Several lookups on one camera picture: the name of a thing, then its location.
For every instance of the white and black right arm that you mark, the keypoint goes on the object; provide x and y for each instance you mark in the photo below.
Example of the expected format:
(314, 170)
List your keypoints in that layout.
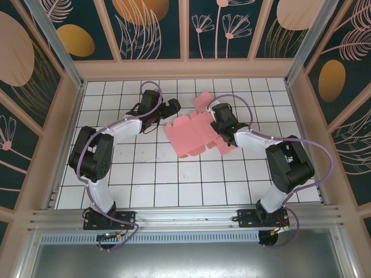
(290, 165)

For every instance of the pink paper box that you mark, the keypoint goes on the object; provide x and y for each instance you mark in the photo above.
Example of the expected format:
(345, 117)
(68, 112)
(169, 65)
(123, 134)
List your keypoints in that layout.
(188, 133)

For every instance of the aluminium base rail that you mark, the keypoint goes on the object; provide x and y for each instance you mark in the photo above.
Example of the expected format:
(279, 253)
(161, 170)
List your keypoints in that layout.
(185, 215)

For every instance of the grey metal sheet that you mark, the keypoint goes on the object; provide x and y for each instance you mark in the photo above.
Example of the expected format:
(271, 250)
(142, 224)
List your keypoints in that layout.
(185, 260)

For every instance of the aluminium corner post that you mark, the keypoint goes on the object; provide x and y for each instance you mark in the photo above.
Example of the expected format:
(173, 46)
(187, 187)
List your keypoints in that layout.
(55, 43)
(304, 46)

